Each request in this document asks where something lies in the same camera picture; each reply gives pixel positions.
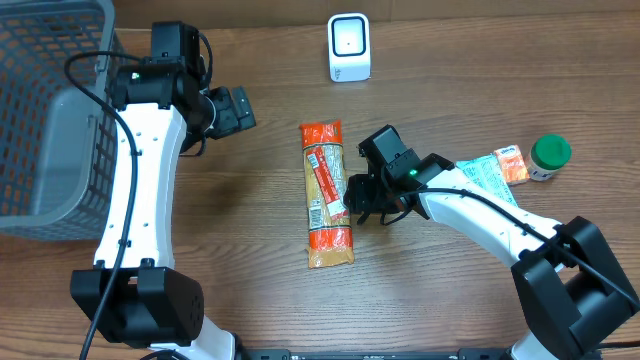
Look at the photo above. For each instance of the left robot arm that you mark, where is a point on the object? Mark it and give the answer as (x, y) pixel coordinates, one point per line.
(165, 108)

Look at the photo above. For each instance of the small orange tissue pack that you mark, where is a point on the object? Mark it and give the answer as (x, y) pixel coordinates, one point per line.
(512, 164)

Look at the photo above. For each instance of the white barcode scanner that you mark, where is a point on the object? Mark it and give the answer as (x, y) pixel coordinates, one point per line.
(349, 47)

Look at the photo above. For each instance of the grey plastic mesh basket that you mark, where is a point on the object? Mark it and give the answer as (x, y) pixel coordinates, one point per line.
(58, 148)

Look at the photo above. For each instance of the green lid white jar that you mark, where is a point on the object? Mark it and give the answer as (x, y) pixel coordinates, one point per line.
(547, 156)

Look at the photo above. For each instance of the orange spaghetti package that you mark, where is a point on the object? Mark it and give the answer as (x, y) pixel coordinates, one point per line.
(329, 224)

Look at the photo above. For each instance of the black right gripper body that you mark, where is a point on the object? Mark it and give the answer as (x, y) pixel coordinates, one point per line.
(361, 195)

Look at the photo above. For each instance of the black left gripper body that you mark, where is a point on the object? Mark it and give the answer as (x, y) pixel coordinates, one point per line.
(240, 111)

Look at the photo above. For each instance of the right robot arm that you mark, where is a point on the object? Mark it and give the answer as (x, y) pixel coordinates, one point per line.
(572, 290)

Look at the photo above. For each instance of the teal Kleenex tissue pack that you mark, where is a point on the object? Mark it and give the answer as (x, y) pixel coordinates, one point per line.
(486, 173)

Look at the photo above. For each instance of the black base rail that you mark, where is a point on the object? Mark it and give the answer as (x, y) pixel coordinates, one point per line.
(461, 354)

